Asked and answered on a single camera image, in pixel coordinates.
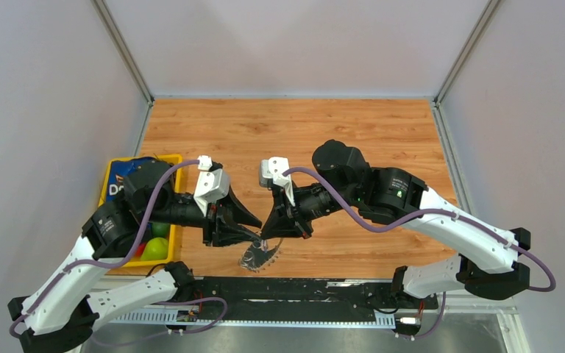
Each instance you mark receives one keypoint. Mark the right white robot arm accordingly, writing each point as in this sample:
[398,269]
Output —
[380,199]

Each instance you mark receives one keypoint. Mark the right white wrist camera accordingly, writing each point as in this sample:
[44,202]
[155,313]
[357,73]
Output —
[271,173]

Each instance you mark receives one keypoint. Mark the red apple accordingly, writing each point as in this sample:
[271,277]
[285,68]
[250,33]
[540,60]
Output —
[140,249]

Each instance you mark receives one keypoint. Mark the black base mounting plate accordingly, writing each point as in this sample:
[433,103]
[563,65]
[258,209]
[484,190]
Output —
[295,298]

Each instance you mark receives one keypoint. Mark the dark green lime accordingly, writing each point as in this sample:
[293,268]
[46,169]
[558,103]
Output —
[160,230]

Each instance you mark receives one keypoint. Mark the yellow plastic bin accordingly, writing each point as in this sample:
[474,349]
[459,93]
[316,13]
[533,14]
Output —
[113,227]

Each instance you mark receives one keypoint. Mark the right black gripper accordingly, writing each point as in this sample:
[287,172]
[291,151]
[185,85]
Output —
[285,220]

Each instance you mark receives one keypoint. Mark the white slotted cable duct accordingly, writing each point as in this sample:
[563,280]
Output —
[177,316]

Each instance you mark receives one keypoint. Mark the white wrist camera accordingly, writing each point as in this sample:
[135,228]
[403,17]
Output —
[212,185]
[271,173]

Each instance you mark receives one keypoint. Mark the blue Doritos chip bag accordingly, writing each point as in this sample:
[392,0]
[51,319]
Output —
[117,169]

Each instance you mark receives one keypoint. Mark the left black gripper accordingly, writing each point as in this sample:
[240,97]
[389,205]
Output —
[224,224]

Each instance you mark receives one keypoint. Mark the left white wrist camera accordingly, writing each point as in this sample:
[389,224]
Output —
[212,185]

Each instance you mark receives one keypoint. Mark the silver metal keyring holder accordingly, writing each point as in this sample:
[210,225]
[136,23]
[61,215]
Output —
[255,260]

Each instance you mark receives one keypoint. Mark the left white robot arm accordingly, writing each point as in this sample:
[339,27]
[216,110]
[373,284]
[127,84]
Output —
[64,312]

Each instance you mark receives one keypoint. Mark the green apple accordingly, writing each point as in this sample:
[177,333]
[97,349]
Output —
[155,249]

